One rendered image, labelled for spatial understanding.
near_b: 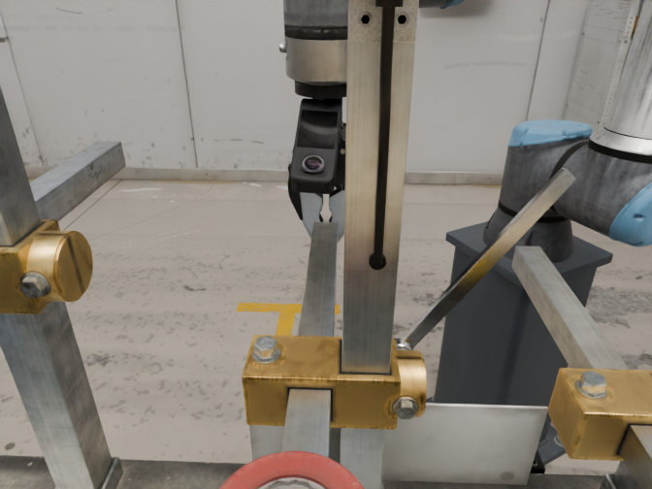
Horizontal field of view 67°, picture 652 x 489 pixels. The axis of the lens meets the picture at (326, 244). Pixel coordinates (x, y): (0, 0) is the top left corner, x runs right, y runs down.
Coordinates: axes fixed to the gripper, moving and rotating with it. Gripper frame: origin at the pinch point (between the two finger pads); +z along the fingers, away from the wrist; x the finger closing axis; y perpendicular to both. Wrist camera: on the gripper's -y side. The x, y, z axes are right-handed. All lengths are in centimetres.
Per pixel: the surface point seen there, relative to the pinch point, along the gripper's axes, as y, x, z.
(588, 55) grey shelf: 226, -128, 10
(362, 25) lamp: -28.1, -3.1, -28.4
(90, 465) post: -28.0, 19.1, 6.5
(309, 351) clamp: -26.0, 0.1, -5.1
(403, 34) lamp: -27.9, -5.2, -28.0
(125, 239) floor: 155, 106, 86
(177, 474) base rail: -24.9, 13.4, 11.9
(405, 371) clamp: -27.5, -7.1, -4.9
